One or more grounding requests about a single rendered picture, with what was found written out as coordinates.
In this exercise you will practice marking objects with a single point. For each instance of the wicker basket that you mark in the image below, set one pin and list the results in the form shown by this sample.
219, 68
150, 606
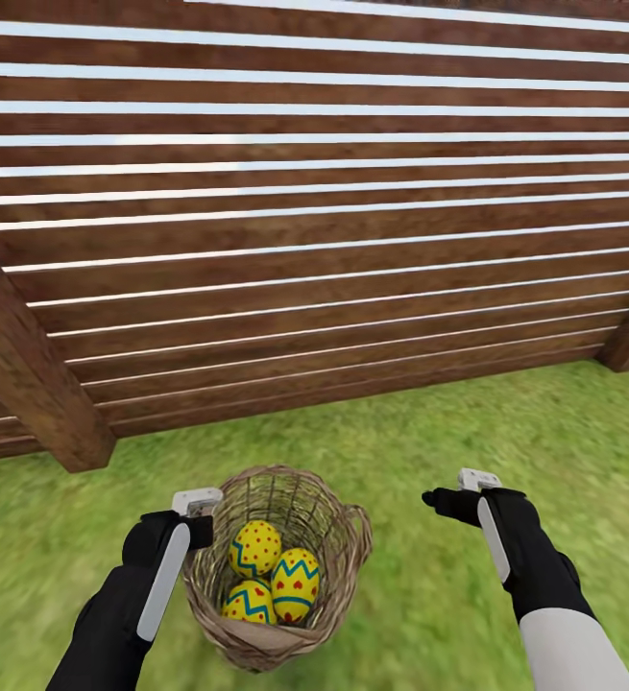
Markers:
261, 647

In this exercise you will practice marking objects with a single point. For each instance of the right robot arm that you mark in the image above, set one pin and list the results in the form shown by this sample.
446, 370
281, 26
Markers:
566, 647

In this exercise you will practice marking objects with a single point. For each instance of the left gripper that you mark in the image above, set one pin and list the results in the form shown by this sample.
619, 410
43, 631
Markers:
201, 531

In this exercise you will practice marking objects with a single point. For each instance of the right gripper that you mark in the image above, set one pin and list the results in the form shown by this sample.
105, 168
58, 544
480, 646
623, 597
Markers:
451, 503

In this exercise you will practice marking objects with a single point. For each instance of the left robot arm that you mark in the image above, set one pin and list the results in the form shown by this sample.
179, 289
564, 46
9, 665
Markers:
117, 628

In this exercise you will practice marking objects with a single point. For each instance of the easter egg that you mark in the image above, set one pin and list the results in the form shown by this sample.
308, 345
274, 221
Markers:
250, 601
295, 581
255, 549

